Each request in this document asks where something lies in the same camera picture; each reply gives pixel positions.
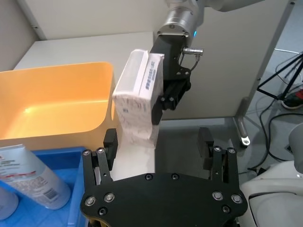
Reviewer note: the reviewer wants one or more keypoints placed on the white partition panel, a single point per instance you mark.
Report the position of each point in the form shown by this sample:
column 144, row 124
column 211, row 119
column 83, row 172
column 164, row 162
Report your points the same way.
column 227, row 59

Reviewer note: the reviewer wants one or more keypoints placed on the orange plastic bin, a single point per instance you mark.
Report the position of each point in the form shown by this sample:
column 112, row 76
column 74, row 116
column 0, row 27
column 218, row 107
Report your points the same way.
column 54, row 99

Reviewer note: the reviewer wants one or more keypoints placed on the large white printed bottle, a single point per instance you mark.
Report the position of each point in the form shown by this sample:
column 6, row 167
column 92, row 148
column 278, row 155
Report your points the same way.
column 33, row 177

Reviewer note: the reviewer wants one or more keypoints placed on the grey partition foot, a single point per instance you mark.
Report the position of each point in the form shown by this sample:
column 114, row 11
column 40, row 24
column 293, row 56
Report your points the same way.
column 243, row 123

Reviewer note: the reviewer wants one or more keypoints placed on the blue plastic tray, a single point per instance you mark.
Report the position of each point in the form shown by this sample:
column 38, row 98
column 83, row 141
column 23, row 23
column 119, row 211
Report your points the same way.
column 71, row 212

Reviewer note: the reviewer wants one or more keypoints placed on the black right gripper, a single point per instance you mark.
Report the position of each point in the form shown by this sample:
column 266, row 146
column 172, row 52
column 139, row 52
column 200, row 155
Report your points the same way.
column 171, row 56

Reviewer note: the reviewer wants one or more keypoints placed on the black tripod stand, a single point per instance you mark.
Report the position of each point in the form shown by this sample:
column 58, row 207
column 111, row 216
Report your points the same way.
column 292, row 71

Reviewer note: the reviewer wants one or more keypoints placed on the white printed carton box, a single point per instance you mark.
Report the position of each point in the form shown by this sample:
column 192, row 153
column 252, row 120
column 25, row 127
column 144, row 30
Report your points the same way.
column 135, row 101

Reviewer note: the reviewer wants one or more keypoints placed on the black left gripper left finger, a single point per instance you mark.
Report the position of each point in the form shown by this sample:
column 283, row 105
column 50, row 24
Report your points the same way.
column 110, row 144

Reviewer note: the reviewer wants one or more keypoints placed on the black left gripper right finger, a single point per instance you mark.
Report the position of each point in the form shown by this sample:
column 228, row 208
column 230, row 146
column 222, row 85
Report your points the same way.
column 205, row 144

